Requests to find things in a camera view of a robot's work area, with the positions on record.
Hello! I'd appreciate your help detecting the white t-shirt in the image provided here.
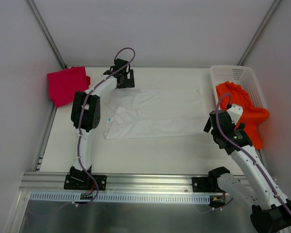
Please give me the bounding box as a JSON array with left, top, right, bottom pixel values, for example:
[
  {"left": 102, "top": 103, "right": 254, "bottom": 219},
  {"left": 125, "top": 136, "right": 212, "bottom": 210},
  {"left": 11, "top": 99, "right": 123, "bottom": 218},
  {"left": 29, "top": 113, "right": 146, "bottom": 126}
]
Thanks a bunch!
[{"left": 104, "top": 88, "right": 207, "bottom": 140}]

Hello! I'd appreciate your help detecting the aluminium mounting rail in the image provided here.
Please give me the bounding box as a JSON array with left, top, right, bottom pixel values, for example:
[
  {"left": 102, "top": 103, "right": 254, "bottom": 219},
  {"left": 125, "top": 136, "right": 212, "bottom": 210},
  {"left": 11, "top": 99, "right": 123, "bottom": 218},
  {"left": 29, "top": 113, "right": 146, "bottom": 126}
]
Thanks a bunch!
[{"left": 18, "top": 171, "right": 277, "bottom": 192}]

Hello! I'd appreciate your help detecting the white slotted cable duct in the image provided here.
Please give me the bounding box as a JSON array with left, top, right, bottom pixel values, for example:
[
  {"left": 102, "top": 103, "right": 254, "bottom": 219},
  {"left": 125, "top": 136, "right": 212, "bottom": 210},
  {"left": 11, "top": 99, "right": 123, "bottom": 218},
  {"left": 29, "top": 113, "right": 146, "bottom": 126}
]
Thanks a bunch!
[{"left": 29, "top": 191, "right": 210, "bottom": 205}]

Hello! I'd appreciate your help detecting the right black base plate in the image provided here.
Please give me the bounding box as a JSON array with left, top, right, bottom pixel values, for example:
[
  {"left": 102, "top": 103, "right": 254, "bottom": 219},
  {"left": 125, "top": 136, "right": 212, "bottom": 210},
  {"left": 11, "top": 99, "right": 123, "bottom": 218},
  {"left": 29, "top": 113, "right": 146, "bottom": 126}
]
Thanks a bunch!
[{"left": 191, "top": 177, "right": 214, "bottom": 193}]

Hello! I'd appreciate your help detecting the metal frame post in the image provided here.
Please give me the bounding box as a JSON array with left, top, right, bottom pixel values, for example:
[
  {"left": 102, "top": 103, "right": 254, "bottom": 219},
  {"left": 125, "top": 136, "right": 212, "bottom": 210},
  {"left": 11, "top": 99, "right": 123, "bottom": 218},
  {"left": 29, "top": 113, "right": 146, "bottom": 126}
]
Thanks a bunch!
[
  {"left": 25, "top": 0, "right": 67, "bottom": 69},
  {"left": 237, "top": 0, "right": 282, "bottom": 66}
]

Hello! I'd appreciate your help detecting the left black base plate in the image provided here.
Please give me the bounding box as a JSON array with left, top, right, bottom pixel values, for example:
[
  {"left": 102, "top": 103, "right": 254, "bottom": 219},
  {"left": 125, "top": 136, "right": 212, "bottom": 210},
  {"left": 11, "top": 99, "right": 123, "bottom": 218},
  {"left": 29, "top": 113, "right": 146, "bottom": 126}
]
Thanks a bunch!
[{"left": 64, "top": 174, "right": 107, "bottom": 191}]

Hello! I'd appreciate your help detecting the white plastic basket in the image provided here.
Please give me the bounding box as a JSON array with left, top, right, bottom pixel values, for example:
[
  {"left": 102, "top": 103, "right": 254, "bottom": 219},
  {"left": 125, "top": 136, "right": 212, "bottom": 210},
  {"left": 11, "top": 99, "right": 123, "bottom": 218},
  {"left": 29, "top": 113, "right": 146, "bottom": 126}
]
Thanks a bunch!
[{"left": 210, "top": 65, "right": 268, "bottom": 109}]

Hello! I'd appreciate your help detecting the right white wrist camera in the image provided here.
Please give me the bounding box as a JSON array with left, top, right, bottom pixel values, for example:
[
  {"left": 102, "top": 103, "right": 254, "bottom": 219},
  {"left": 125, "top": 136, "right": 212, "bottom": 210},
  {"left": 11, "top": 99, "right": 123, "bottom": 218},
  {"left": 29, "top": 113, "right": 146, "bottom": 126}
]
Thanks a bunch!
[{"left": 227, "top": 104, "right": 243, "bottom": 125}]

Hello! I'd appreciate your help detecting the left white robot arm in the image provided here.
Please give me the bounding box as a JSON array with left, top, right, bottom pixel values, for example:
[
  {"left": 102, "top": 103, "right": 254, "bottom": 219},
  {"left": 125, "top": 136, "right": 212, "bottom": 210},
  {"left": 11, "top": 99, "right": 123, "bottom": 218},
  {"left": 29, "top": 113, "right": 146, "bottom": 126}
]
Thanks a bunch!
[{"left": 64, "top": 58, "right": 135, "bottom": 191}]

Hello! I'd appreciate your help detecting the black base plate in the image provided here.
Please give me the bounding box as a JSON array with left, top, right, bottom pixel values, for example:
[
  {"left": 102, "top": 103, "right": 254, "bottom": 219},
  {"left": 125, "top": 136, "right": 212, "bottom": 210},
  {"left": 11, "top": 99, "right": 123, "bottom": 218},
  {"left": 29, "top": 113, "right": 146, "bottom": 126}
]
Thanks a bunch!
[
  {"left": 191, "top": 177, "right": 214, "bottom": 193},
  {"left": 64, "top": 174, "right": 107, "bottom": 191}
]

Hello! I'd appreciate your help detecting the folded magenta t-shirt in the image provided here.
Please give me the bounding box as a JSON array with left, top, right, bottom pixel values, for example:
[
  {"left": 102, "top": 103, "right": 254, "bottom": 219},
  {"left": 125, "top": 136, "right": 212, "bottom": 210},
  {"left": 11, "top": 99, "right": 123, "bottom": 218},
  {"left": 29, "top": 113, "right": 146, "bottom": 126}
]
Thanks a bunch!
[{"left": 47, "top": 67, "right": 89, "bottom": 108}]

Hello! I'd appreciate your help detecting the orange t-shirt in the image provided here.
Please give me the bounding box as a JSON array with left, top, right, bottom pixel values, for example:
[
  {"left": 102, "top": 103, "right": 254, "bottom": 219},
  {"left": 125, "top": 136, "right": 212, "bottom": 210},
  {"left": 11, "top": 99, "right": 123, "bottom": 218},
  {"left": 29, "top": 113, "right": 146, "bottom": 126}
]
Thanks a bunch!
[{"left": 216, "top": 81, "right": 270, "bottom": 150}]

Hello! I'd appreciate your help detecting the left metal frame post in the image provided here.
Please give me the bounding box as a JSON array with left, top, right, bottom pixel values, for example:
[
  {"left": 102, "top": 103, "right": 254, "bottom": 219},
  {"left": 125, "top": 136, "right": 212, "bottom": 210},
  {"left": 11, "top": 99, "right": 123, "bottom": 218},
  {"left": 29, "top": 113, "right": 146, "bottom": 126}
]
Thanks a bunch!
[{"left": 25, "top": 0, "right": 67, "bottom": 69}]

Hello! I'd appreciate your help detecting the right metal frame post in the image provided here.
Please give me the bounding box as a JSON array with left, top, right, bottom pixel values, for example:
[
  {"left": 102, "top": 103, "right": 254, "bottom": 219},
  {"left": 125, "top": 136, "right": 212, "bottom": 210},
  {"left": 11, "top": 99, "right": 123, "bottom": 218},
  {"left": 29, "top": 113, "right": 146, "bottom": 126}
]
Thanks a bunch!
[{"left": 237, "top": 0, "right": 282, "bottom": 66}]

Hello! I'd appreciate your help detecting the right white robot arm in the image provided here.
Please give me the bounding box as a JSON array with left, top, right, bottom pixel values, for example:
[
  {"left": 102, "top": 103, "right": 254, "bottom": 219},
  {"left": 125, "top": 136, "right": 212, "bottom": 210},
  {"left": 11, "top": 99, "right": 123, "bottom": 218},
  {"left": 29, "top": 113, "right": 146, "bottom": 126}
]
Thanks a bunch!
[{"left": 204, "top": 108, "right": 291, "bottom": 233}]

